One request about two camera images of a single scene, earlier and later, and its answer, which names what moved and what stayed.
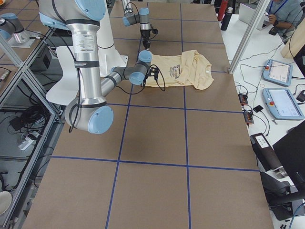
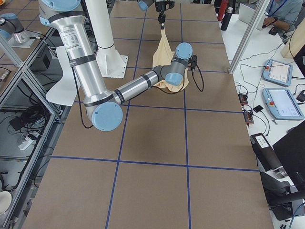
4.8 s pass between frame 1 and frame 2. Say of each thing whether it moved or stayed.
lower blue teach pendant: stayed
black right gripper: moved
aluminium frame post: stayed
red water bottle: stayed
